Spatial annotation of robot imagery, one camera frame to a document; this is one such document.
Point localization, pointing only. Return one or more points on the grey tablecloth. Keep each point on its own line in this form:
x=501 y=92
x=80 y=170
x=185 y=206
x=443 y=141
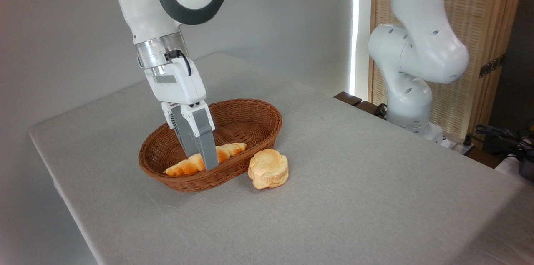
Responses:
x=375 y=198

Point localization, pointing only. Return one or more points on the round flower-shaped bread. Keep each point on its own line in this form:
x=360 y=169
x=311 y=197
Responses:
x=267 y=167

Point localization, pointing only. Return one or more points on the dark wooden block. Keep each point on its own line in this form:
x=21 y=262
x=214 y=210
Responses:
x=348 y=98

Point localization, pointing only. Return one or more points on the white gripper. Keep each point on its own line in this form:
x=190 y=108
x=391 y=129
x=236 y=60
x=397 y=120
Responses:
x=177 y=85

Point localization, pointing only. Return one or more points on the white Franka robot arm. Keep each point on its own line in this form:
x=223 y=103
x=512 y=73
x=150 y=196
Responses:
x=142 y=6

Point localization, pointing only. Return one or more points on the long braided bread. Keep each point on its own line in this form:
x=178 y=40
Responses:
x=185 y=168

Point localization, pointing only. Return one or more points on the wooden slatted folding screen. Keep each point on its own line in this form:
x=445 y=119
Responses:
x=484 y=14

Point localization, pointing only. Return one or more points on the brown wicker oval basket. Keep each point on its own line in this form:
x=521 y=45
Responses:
x=246 y=123

